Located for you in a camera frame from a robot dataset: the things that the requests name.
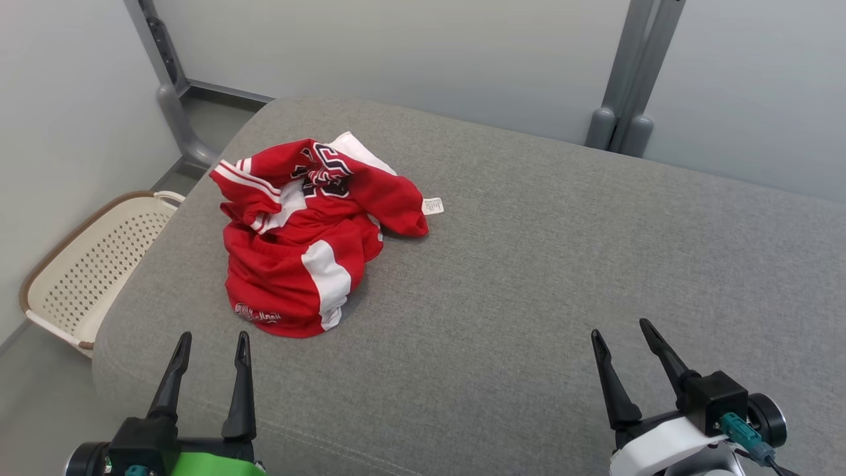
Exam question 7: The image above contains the red jersey with black lettering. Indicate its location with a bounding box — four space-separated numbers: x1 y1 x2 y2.
210 131 445 240

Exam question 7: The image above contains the grey partition post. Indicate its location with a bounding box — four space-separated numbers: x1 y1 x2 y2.
585 0 655 151
620 0 686 158

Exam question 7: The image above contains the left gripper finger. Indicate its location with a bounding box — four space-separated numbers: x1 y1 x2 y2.
147 332 192 421
221 332 256 442

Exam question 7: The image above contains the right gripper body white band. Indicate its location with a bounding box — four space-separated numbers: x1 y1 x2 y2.
609 410 736 476

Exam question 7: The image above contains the black cable with teal connector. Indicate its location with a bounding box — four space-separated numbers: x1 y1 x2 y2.
720 413 804 476

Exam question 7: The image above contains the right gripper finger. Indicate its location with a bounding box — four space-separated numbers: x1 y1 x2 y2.
590 329 642 430
639 319 701 409

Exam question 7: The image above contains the grey curved partition frame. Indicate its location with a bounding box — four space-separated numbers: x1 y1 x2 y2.
124 0 275 169

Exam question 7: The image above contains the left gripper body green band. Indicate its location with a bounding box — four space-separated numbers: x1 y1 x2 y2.
171 436 266 476

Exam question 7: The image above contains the cream perforated laundry basket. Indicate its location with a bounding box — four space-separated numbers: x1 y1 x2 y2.
20 190 186 359

